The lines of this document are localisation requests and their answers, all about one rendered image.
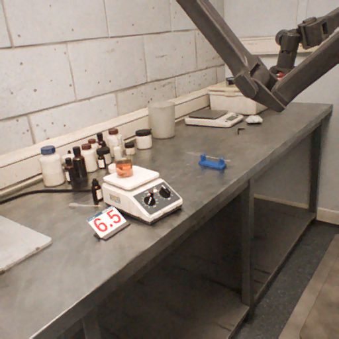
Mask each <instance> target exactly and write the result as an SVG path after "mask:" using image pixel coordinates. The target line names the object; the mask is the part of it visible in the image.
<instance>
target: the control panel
mask: <svg viewBox="0 0 339 339"><path fill-rule="evenodd" d="M162 186H164V187H165V188H167V189H169V190H170V191H171V195H170V197H168V198H163V197H162V196H160V189H161V187H162ZM154 190H156V191H154ZM148 192H151V193H154V196H153V198H155V200H156V202H155V205H153V206H148V205H146V204H145V202H144V198H145V197H146V196H150V195H149V194H148ZM133 197H134V198H135V199H136V200H137V201H138V204H139V205H141V206H142V207H143V208H144V209H145V210H146V212H147V213H148V214H149V215H152V214H154V213H155V212H156V211H159V210H161V209H162V208H164V207H166V206H169V205H171V204H172V203H173V202H175V201H178V200H180V199H181V198H180V197H179V196H178V195H176V194H175V192H174V191H173V190H172V189H171V188H170V187H169V186H167V185H166V183H165V182H164V181H163V182H161V183H158V184H157V185H155V186H153V187H151V188H148V189H146V190H144V191H142V192H140V193H138V194H136V195H134V196H133Z"/></svg>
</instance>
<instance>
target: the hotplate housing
mask: <svg viewBox="0 0 339 339"><path fill-rule="evenodd" d="M163 181H164V180H162V179H160V178H155V179H153V180H151V181H147V182H146V183H143V185H139V186H138V187H135V188H134V189H123V188H120V187H117V186H116V185H112V183H108V182H105V183H104V184H103V186H101V188H103V196H104V201H105V204H106V205H107V206H109V207H110V206H112V205H113V206H114V208H115V209H116V210H119V211H122V212H123V213H124V214H127V215H129V216H132V217H134V218H137V219H138V220H142V221H144V222H145V223H146V224H153V223H154V222H155V221H157V220H158V219H161V218H163V217H165V216H166V215H169V214H170V213H171V212H173V211H175V210H176V209H179V208H181V207H182V204H183V201H182V198H181V197H180V196H179V195H178V194H177V193H176V192H175V191H174V190H173V189H172V188H171V187H170V186H169V185H168V184H167V183H166V182H165V181H164V182H165V183H166V185H167V186H169V187H170V188H171V189H172V190H173V191H174V192H175V194H176V195H178V196H179V197H180V198H181V199H180V200H178V201H175V202H173V203H172V204H171V205H169V206H166V207H164V208H162V209H161V210H159V211H156V212H155V213H154V214H152V215H149V214H148V213H147V212H146V210H145V209H144V208H143V207H142V206H141V205H139V204H138V201H137V200H136V199H135V198H134V197H133V196H134V195H136V194H138V193H140V192H142V191H144V190H146V189H148V188H151V187H153V186H155V185H157V184H158V183H161V182H163Z"/></svg>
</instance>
